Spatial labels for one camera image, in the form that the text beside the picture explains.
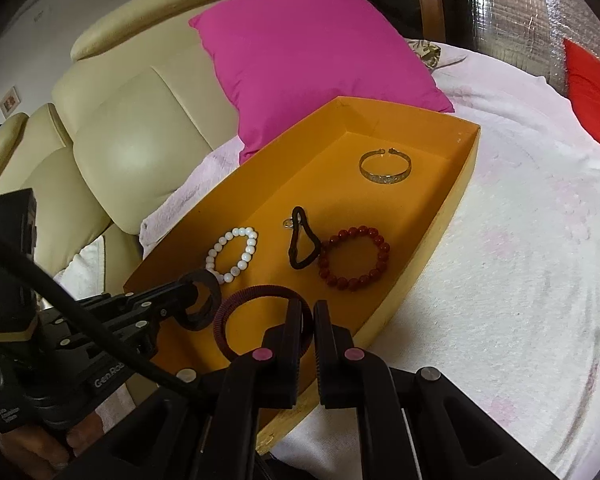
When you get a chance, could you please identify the dark maroon bangle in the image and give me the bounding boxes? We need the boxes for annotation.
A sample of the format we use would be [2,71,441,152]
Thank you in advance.
[213,285,313,362]

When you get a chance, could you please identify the white pearl bead bracelet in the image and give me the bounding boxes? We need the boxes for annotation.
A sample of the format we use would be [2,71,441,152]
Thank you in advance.
[204,225,259,285]

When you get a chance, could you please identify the red bead bracelet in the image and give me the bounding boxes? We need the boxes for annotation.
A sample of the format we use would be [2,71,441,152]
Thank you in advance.
[317,224,392,292]

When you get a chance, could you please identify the black hair tie with charm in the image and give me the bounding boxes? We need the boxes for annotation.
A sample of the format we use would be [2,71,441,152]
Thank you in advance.
[281,205,323,271]

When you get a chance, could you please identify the black ring bangle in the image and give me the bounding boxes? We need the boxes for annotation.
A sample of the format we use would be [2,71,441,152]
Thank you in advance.
[174,269,222,332]

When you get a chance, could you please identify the left hand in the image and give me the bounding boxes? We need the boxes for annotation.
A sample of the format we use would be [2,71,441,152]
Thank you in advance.
[0,413,105,479]

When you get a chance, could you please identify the orange cardboard box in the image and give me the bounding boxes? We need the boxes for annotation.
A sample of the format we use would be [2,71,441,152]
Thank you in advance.
[123,95,482,456]

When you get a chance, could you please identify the cream leather armchair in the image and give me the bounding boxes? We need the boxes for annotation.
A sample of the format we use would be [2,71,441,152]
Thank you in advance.
[0,0,238,299]

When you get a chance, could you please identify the white fleece blanket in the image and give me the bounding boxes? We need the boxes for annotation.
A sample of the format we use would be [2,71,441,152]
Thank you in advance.
[54,39,600,480]

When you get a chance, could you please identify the silver cuff bangle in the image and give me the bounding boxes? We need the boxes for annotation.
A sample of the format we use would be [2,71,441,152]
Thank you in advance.
[358,148,413,185]

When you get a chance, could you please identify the magenta pillow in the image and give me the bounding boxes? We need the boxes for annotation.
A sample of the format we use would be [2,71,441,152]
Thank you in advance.
[188,0,453,162]

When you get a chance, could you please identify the patterned gold cushion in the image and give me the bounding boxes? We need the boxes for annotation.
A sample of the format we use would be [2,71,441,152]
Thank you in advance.
[406,39,441,72]

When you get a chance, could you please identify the red pillow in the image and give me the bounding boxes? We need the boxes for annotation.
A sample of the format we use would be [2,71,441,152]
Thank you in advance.
[562,38,600,144]

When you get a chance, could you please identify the silver foil insulation sheet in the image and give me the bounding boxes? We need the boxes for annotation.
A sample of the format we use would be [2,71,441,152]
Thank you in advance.
[470,0,600,94]

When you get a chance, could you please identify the black cable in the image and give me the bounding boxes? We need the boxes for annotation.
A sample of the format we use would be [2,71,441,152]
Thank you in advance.
[0,228,192,391]

